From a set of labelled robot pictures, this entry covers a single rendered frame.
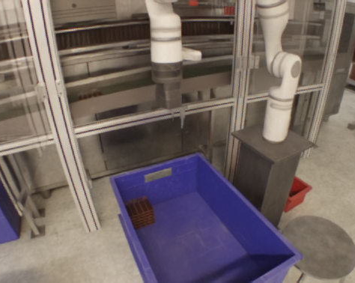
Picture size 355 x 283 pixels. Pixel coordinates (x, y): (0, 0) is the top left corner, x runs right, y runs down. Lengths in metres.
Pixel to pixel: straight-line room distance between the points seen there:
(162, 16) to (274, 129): 0.58
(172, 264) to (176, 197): 0.35
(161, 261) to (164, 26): 0.76
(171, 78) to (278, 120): 0.47
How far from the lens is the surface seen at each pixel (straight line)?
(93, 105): 1.05
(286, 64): 0.84
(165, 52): 0.56
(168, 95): 0.58
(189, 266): 0.92
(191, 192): 1.17
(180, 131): 1.54
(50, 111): 0.98
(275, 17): 0.78
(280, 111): 0.90
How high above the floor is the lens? 1.01
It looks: 30 degrees down
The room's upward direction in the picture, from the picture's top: 1 degrees counter-clockwise
